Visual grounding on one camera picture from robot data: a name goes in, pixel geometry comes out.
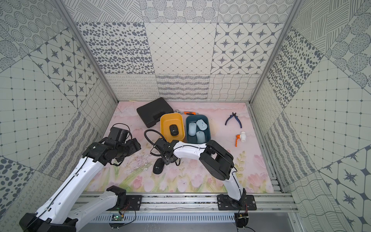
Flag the yellow plastic storage box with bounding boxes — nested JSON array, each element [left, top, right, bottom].
[[160, 113, 185, 143]]

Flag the black right controller box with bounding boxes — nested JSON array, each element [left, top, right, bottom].
[[234, 213, 249, 228]]

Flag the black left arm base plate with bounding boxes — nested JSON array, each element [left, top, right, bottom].
[[116, 195, 143, 212]]

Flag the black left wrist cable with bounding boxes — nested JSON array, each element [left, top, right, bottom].
[[111, 123, 133, 141]]

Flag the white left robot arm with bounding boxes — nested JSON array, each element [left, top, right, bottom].
[[19, 127, 141, 232]]

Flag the white perforated cable tray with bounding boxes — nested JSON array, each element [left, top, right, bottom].
[[91, 212, 235, 223]]

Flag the white orange plastic valve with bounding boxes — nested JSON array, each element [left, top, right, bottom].
[[235, 131, 247, 147]]

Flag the large light blue mouse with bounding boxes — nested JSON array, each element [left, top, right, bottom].
[[196, 119, 208, 131]]

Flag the black mouse blue mice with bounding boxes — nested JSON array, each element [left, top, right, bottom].
[[169, 124, 179, 136]]

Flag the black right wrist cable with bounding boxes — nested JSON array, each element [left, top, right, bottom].
[[144, 129, 167, 156]]

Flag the aluminium front rail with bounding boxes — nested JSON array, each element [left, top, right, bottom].
[[73, 192, 299, 215]]

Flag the black plastic tool case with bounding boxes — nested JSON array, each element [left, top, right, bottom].
[[137, 97, 174, 128]]

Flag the blue handled pliers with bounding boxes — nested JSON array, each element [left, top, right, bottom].
[[225, 112, 243, 129]]

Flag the green circuit board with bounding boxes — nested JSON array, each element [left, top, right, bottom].
[[109, 215, 125, 229]]

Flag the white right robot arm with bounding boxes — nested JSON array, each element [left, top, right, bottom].
[[153, 138, 243, 201]]

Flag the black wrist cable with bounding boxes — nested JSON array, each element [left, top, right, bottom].
[[144, 129, 167, 156], [111, 123, 133, 141]]

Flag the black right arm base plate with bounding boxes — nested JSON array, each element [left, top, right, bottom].
[[216, 193, 257, 211]]

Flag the teal plastic storage box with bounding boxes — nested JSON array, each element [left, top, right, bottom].
[[185, 115, 211, 144]]

